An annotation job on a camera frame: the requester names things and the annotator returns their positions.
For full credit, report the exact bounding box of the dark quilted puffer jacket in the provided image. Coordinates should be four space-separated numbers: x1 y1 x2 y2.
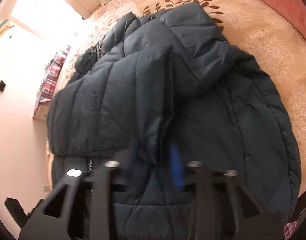
47 3 301 239

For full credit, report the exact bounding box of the pink plaid pajama clothing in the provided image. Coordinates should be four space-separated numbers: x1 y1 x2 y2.
283 220 299 240

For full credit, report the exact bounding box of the white nightstand with plaid cloth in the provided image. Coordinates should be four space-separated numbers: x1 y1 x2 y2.
32 46 71 121

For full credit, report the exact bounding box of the beige leaf pattern blanket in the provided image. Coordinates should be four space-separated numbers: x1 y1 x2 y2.
56 0 306 193

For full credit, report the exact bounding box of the black wall switch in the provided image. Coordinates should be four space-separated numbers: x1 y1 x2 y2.
0 80 6 92

